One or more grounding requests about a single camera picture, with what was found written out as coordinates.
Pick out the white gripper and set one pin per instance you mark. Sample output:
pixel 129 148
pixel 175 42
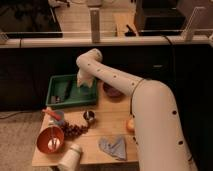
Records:
pixel 84 78

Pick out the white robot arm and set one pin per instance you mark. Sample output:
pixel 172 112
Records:
pixel 161 145

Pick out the green plastic tray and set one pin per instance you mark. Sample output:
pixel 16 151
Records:
pixel 79 96

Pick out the small dark block in tray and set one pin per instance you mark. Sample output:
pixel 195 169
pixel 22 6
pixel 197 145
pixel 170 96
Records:
pixel 55 99

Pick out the dark red plate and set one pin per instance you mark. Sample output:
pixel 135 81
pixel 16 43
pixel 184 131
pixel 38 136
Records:
pixel 111 91

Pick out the small metal cup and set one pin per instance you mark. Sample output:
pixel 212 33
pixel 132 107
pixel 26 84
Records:
pixel 89 116

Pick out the bunch of purple grapes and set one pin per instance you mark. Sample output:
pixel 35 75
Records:
pixel 73 131

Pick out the metal spoon in bowl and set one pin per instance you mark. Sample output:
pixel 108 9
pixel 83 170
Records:
pixel 52 138

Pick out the orange fruit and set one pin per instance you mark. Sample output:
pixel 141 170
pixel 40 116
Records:
pixel 130 125

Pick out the orange bowl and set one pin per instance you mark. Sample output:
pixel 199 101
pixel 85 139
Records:
pixel 44 143

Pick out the blue grey cloth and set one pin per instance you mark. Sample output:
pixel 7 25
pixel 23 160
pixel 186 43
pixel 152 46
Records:
pixel 116 149

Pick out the black box at back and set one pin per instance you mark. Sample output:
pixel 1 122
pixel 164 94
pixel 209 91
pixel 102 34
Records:
pixel 158 17

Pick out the black monitor at back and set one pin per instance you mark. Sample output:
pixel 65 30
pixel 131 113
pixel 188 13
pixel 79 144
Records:
pixel 28 19

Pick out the grey post on divider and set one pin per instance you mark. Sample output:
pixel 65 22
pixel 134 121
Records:
pixel 95 24

